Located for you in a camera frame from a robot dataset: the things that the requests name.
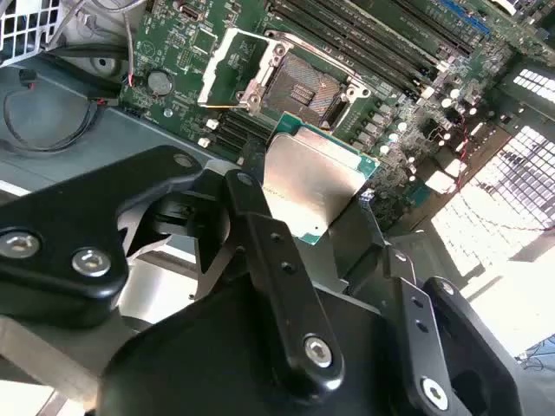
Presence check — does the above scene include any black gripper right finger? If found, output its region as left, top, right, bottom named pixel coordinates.
left=329, top=198, right=541, bottom=416

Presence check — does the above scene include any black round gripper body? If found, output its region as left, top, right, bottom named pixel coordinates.
left=97, top=279, right=411, bottom=416

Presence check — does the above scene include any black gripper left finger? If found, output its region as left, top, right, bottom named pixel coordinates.
left=0, top=140, right=346, bottom=406

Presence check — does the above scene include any metal socket cover frame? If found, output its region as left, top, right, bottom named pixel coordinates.
left=197, top=28, right=284, bottom=114

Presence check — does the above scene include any CPU with silver top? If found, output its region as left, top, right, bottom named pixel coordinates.
left=262, top=111, right=382, bottom=248

